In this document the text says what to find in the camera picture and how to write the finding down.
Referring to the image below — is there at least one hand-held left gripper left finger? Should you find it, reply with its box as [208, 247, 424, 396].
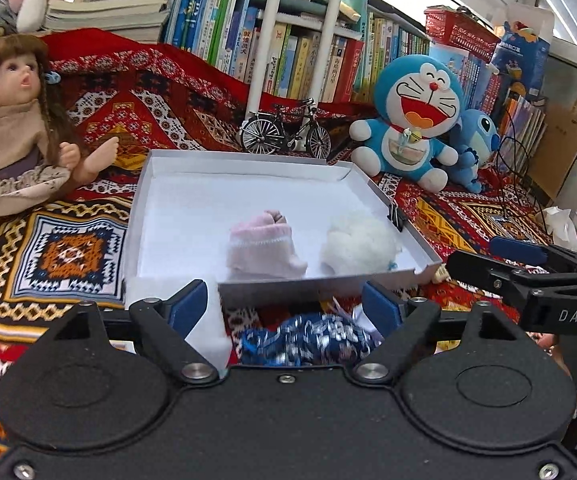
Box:
[43, 280, 219, 386]

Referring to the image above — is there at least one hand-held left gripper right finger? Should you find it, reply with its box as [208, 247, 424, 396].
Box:
[353, 281, 532, 386]

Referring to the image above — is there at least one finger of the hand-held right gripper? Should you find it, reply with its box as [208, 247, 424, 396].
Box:
[446, 250, 559, 306]
[491, 236, 577, 272]

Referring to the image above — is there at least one blue floral drawstring pouch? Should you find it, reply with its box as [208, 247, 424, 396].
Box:
[240, 312, 383, 367]

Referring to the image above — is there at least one white shallow cardboard box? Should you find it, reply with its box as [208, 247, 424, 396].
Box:
[126, 149, 443, 308]

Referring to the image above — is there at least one white crumpled tissue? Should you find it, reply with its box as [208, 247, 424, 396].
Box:
[539, 205, 577, 253]

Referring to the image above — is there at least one white fluffy plush ball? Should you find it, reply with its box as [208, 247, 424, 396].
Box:
[319, 211, 403, 277]

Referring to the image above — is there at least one pink knitted sock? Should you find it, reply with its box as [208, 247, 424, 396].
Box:
[227, 210, 308, 280]

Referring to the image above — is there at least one brown cardboard sheet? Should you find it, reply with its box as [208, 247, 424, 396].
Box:
[526, 100, 577, 201]

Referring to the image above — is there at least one blue alien plush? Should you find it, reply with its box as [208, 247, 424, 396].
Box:
[447, 109, 500, 195]

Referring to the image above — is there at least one red patterned blanket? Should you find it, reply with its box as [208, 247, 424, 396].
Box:
[0, 28, 577, 466]

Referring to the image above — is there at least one blue robot cat plush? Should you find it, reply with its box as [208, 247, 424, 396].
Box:
[349, 54, 465, 193]

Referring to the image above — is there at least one black model bicycle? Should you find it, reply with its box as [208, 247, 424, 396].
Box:
[240, 98, 332, 160]

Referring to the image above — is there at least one blue printed carton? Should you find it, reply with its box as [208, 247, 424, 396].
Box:
[491, 21, 552, 101]

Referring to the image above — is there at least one red plastic basket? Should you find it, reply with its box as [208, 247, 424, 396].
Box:
[423, 6, 502, 63]

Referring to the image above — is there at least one brown-haired doll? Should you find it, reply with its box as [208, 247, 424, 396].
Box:
[0, 34, 120, 226]

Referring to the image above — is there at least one row of colourful books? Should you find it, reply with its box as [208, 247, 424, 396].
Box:
[163, 0, 562, 171]

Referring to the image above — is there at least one white metal rack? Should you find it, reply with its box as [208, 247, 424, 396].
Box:
[246, 0, 364, 123]

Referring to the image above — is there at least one stack of thick books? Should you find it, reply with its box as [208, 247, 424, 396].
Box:
[43, 0, 172, 43]

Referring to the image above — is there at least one black cable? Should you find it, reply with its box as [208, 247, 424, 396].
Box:
[493, 135, 554, 231]

